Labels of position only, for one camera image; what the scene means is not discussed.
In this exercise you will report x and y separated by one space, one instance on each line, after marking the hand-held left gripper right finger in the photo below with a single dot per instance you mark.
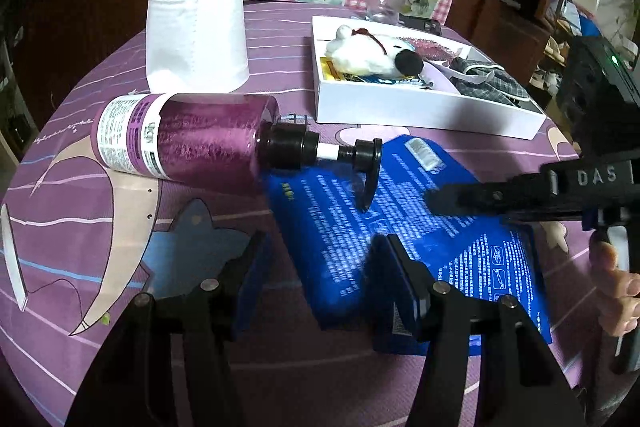
400 279

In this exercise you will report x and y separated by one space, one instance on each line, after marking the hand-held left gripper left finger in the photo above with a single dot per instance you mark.
252 279

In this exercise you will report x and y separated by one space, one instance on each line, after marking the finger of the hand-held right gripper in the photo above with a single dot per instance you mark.
490 199

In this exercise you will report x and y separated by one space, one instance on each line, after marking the blue soft pack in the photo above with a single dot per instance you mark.
330 217

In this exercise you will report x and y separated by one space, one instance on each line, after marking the white cardboard box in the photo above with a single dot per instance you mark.
415 109

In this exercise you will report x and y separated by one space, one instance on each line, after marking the lilac soft pad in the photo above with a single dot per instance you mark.
437 78

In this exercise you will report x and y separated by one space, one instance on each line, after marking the yellow tissue packet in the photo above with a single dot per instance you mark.
331 69

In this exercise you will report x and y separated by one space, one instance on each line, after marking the person's right hand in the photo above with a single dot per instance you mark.
617 292

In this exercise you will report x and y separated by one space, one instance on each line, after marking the grey plaid cloth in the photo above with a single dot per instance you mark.
492 79

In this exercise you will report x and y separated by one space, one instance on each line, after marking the purple striped tablecloth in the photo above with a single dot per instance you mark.
125 217

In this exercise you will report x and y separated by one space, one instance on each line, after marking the purple pump bottle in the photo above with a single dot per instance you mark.
200 142

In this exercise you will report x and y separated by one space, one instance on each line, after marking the purple glitter pouch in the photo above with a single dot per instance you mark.
432 48

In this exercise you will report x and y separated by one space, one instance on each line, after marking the small black device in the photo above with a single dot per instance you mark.
422 25

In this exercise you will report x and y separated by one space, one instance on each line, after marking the white plush toy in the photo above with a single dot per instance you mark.
367 54

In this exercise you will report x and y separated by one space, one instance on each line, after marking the clear glass cup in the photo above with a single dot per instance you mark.
382 4

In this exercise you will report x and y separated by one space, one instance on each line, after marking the white paper roll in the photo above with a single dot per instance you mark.
197 27

